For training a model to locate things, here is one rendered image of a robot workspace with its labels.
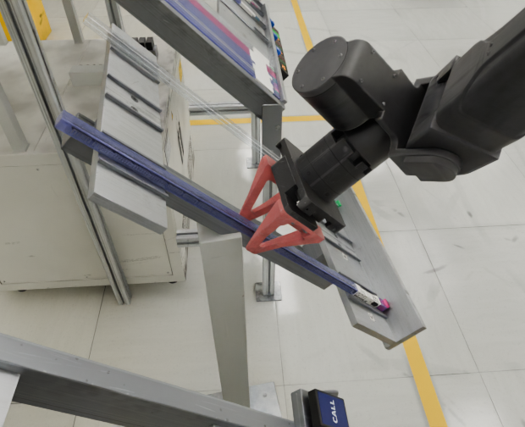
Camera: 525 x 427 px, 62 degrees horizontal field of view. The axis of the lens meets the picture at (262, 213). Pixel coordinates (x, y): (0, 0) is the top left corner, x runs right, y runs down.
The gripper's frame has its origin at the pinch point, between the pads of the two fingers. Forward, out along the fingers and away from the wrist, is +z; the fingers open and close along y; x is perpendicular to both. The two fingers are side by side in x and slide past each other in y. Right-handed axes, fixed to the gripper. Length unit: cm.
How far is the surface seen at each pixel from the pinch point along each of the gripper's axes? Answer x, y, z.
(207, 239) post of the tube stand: 3.9, -8.4, 10.1
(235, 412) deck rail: 2.9, 16.1, 8.8
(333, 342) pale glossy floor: 89, -32, 40
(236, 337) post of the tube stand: 25.3, -7.7, 26.0
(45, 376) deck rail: -15.3, 15.4, 10.8
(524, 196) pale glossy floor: 159, -83, -35
